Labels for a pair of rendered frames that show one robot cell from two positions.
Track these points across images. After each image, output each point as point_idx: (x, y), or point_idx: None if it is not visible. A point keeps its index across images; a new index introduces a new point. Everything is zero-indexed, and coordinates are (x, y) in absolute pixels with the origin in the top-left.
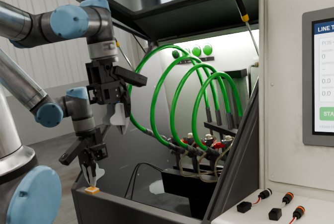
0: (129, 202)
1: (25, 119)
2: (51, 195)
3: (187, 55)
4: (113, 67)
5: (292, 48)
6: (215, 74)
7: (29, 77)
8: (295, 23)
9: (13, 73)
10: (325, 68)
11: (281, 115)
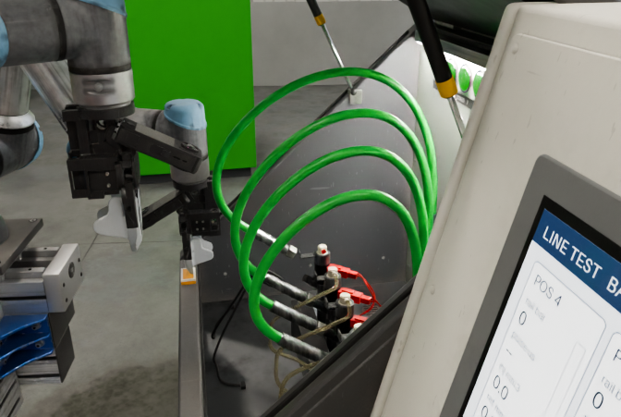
0: (191, 338)
1: (371, 43)
2: None
3: (362, 111)
4: (115, 126)
5: (489, 235)
6: (348, 195)
7: (67, 78)
8: (520, 171)
9: (37, 67)
10: (512, 354)
11: (418, 374)
